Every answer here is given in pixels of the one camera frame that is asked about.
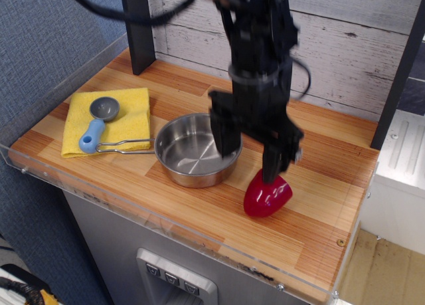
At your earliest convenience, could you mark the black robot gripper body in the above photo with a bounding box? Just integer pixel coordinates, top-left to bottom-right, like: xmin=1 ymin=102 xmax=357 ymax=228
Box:
xmin=209 ymin=82 xmax=303 ymax=161

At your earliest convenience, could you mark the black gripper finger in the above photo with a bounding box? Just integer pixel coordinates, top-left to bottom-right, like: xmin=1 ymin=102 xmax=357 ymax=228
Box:
xmin=211 ymin=114 xmax=242 ymax=157
xmin=262 ymin=144 xmax=294 ymax=184

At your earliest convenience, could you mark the red toy beet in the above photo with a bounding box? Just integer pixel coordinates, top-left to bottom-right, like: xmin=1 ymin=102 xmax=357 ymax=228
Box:
xmin=243 ymin=169 xmax=293 ymax=217

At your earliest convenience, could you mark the small steel pot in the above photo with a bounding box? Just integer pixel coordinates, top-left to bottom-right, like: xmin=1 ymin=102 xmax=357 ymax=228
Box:
xmin=95 ymin=113 xmax=242 ymax=188

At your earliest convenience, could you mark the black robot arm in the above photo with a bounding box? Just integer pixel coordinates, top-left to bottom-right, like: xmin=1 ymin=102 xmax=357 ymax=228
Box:
xmin=209 ymin=0 xmax=303 ymax=184

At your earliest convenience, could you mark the yellow cloth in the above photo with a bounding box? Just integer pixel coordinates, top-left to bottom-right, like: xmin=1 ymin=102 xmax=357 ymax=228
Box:
xmin=60 ymin=87 xmax=151 ymax=159

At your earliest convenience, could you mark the clear acrylic guard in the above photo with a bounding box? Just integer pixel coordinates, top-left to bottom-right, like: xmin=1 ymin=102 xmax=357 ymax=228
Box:
xmin=1 ymin=49 xmax=378 ymax=304

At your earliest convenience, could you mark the blue grey toy scoop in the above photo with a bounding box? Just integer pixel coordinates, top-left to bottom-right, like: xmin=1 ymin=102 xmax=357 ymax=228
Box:
xmin=78 ymin=96 xmax=120 ymax=154

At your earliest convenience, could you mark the white ribbed appliance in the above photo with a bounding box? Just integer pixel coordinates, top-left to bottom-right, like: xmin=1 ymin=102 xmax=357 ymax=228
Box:
xmin=360 ymin=110 xmax=424 ymax=254

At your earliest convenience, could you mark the silver dispenser panel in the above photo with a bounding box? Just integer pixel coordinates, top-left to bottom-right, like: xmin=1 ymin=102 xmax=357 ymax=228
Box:
xmin=136 ymin=248 xmax=218 ymax=304

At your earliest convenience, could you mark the grey toy fridge cabinet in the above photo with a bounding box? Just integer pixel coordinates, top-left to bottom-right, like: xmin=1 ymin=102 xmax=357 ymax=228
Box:
xmin=64 ymin=192 xmax=303 ymax=304

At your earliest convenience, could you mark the yellow black object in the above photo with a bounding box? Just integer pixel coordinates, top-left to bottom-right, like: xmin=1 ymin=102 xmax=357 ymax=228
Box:
xmin=33 ymin=289 xmax=60 ymax=305

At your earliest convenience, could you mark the right black shelf post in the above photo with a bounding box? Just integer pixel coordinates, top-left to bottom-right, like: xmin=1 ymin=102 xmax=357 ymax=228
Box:
xmin=370 ymin=0 xmax=424 ymax=150

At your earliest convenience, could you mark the black shelf post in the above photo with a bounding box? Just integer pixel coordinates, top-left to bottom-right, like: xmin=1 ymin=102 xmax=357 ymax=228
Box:
xmin=370 ymin=0 xmax=424 ymax=150
xmin=122 ymin=0 xmax=156 ymax=75

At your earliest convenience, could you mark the left black shelf post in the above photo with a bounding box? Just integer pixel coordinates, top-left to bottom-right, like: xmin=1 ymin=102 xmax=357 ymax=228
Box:
xmin=122 ymin=0 xmax=156 ymax=75

